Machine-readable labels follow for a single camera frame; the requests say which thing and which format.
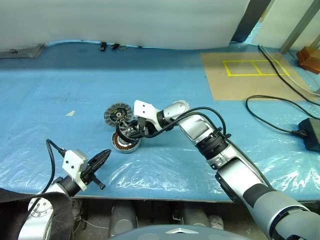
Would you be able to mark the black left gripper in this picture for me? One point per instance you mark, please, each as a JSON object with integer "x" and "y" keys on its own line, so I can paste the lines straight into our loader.
{"x": 87, "y": 176}

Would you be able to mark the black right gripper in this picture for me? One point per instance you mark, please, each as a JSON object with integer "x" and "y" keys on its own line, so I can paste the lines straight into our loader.
{"x": 142, "y": 127}

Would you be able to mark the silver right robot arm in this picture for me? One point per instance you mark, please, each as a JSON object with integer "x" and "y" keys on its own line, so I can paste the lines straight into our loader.
{"x": 237, "y": 165}

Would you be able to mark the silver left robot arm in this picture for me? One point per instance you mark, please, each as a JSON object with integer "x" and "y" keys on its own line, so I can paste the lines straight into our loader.
{"x": 37, "y": 212}

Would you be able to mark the motor stator with copper windings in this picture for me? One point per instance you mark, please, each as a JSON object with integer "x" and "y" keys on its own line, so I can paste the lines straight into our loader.
{"x": 125, "y": 149}

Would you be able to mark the small beige tape piece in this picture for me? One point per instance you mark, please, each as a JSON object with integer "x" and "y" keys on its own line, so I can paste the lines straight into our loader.
{"x": 70, "y": 113}

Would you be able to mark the grey rounded cylinder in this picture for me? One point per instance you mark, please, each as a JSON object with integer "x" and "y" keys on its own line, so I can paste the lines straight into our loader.
{"x": 123, "y": 217}
{"x": 195, "y": 215}

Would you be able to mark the blue plastic table cover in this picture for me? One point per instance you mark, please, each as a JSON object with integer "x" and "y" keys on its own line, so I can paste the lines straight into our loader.
{"x": 175, "y": 75}

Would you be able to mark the small black clip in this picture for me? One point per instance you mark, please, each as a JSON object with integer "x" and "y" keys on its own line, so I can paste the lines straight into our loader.
{"x": 115, "y": 46}
{"x": 102, "y": 46}

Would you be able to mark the black cloth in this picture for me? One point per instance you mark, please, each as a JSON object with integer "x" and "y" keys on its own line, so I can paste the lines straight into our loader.
{"x": 15, "y": 212}

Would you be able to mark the brown cardboard sheet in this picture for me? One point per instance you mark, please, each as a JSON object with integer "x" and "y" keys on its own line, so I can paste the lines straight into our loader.
{"x": 225, "y": 87}

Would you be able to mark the grey robot torso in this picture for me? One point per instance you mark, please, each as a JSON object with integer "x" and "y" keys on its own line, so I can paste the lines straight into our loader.
{"x": 175, "y": 233}

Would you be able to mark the white foam sheet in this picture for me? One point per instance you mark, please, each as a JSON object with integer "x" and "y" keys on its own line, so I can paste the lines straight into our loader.
{"x": 125, "y": 20}

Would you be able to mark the grey metal grate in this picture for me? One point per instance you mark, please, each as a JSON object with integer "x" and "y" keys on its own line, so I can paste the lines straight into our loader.
{"x": 23, "y": 50}

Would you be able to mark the dark grey upright panel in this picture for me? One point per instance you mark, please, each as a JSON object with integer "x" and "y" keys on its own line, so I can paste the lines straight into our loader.
{"x": 246, "y": 25}

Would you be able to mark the clear plastic tube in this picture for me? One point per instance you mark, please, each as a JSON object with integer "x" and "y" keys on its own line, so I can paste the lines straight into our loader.
{"x": 303, "y": 88}

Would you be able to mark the black power adapter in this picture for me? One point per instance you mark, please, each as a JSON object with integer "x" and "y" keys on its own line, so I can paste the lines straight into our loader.
{"x": 311, "y": 135}

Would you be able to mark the brown wooden box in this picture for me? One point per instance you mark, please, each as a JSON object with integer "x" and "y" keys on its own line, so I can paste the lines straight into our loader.
{"x": 308, "y": 60}

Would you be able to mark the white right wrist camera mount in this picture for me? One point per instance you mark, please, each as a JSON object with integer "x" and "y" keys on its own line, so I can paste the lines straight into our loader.
{"x": 145, "y": 110}

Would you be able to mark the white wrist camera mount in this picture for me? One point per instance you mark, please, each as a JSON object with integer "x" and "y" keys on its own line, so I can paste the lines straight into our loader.
{"x": 145, "y": 110}
{"x": 72, "y": 162}

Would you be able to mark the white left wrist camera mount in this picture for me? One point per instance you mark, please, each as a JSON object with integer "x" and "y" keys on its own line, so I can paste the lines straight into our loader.
{"x": 72, "y": 162}

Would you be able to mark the grey aluminium post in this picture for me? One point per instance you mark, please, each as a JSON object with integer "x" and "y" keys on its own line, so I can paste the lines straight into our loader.
{"x": 297, "y": 27}

